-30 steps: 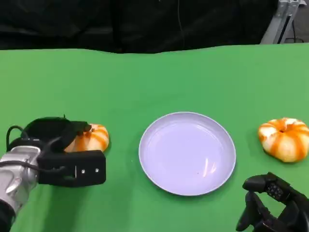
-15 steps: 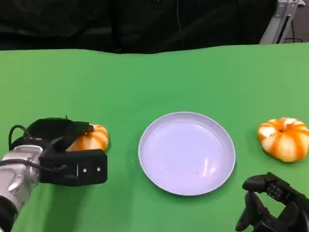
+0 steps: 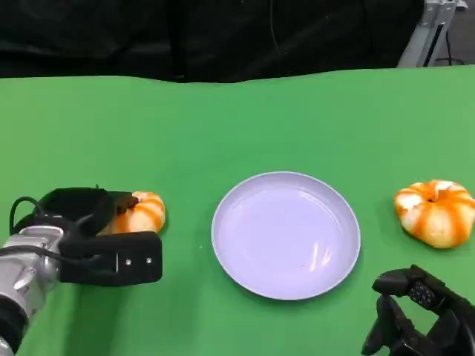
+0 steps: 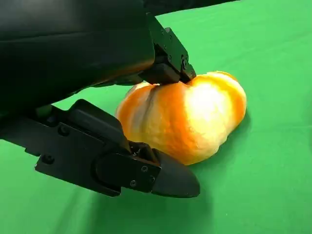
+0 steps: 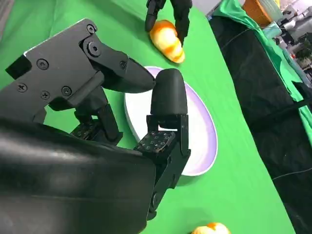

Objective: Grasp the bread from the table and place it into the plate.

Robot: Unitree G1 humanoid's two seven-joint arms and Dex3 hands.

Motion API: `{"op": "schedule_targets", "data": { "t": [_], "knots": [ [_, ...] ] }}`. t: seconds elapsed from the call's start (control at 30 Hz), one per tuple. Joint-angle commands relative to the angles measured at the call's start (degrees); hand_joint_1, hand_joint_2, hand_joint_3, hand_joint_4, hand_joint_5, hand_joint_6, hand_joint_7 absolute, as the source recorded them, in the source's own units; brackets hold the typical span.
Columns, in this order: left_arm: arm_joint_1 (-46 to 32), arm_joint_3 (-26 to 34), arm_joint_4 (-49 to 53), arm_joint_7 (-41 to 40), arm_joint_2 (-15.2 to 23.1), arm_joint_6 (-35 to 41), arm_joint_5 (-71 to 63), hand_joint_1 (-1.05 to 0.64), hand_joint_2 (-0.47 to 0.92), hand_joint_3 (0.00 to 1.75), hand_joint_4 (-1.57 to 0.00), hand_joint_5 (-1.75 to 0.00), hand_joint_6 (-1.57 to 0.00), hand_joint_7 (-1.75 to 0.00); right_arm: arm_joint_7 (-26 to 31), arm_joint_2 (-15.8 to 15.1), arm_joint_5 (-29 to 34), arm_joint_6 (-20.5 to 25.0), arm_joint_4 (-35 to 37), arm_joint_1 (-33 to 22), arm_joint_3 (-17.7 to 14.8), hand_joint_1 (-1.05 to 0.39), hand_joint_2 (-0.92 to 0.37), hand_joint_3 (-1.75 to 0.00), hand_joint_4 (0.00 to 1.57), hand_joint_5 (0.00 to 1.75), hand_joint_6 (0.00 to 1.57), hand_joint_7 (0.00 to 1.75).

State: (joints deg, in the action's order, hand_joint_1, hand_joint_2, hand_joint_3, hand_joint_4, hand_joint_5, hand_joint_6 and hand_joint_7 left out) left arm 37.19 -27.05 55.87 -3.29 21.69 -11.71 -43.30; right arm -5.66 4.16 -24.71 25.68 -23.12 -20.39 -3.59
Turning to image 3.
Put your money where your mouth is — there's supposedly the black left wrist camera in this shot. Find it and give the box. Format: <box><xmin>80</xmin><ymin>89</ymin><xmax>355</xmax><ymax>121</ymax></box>
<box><xmin>58</xmin><ymin>231</ymin><xmax>163</xmax><ymax>288</ymax></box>

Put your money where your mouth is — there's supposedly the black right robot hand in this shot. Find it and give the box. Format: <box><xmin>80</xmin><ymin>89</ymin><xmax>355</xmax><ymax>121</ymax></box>
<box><xmin>361</xmin><ymin>264</ymin><xmax>475</xmax><ymax>356</ymax></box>

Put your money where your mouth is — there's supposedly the green table cloth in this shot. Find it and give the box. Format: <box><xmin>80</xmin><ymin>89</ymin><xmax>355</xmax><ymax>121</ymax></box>
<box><xmin>0</xmin><ymin>63</ymin><xmax>475</xmax><ymax>356</ymax></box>

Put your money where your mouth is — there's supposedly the black floor cable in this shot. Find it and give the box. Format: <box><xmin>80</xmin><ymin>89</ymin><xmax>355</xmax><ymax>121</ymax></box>
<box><xmin>435</xmin><ymin>30</ymin><xmax>467</xmax><ymax>67</ymax></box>

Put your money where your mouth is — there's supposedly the lilac plate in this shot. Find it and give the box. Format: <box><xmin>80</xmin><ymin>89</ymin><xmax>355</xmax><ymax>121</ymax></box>
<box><xmin>211</xmin><ymin>171</ymin><xmax>361</xmax><ymax>301</ymax></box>

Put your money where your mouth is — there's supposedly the grey metal frame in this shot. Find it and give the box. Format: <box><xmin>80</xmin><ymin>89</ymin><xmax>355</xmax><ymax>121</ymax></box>
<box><xmin>396</xmin><ymin>0</ymin><xmax>459</xmax><ymax>68</ymax></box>

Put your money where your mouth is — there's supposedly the black backdrop curtain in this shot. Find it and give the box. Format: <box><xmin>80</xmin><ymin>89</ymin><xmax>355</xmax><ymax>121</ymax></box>
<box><xmin>0</xmin><ymin>0</ymin><xmax>425</xmax><ymax>84</ymax></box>

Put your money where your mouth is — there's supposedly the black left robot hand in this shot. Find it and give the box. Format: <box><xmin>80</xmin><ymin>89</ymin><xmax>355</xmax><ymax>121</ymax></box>
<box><xmin>32</xmin><ymin>187</ymin><xmax>141</xmax><ymax>238</ymax></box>

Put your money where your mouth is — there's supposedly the orange white toy bread roll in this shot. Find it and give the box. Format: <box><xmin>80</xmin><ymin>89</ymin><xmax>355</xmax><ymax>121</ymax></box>
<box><xmin>98</xmin><ymin>191</ymin><xmax>166</xmax><ymax>236</ymax></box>
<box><xmin>393</xmin><ymin>179</ymin><xmax>475</xmax><ymax>249</ymax></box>

